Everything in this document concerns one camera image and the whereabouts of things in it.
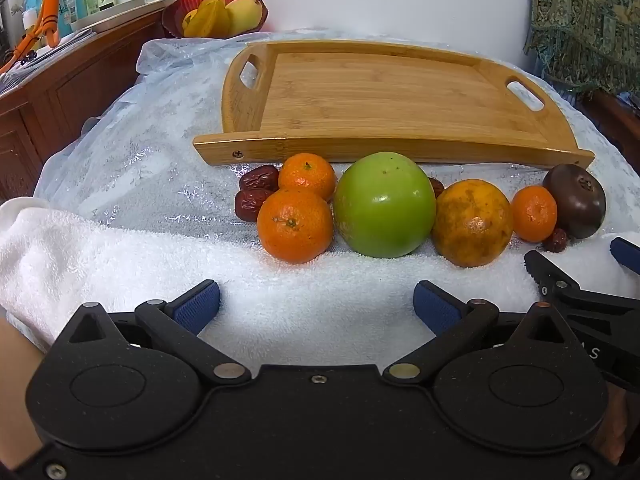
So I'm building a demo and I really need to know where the brown wooden cabinet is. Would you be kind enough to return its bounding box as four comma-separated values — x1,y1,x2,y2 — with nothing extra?
0,0,173,201

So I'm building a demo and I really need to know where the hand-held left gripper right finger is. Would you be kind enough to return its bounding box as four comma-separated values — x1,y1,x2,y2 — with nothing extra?
382,280,571,386

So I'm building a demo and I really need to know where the white rectangular tray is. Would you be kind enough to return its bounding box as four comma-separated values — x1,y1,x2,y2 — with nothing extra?
70,0,166,31

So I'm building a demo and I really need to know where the white towel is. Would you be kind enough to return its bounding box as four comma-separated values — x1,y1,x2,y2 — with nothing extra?
0,197,640,351

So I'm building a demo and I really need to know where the orange handled tool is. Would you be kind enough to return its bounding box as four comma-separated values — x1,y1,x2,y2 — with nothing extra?
0,0,63,73

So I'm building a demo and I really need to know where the dark wooden furniture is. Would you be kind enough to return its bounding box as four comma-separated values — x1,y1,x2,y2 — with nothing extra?
575,87,640,161

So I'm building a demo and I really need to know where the green and gold patterned cloth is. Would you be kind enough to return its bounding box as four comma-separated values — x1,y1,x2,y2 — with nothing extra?
522,0,640,96

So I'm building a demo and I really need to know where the small mandarin orange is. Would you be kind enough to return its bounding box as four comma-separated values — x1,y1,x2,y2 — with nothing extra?
511,185,558,243

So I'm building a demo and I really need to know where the dark purple round fruit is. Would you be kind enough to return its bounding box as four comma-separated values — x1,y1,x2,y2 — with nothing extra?
542,163,607,240

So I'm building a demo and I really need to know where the green apple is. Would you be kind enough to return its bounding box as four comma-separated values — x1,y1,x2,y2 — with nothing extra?
332,151,437,259

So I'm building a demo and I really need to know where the person's left forearm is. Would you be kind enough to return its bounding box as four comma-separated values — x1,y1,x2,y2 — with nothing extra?
0,304,46,463

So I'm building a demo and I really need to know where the person's right forearm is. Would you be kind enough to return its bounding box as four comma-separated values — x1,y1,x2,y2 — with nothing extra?
602,387,630,467

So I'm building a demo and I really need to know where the wooden bamboo tray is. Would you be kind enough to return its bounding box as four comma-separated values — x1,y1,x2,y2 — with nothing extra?
193,39,596,171

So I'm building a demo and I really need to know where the yellow starfruit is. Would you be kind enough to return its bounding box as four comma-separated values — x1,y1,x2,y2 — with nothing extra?
182,0,232,38

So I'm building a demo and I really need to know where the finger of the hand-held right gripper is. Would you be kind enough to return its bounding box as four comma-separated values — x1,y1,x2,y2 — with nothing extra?
610,236,640,277
523,249,640,324

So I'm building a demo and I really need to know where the yellow mango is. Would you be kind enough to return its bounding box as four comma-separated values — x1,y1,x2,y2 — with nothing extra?
225,0,264,36

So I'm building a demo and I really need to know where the large mottled orange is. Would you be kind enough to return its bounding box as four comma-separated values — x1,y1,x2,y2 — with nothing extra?
431,179,515,268

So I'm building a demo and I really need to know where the red fruit bowl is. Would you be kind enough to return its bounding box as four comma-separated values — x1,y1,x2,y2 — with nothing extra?
161,0,268,39

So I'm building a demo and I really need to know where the stack of papers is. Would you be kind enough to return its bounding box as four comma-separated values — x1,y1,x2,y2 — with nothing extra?
0,27,96,91

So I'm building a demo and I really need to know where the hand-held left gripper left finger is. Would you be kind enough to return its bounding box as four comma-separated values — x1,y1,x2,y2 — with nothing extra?
66,280,252,387

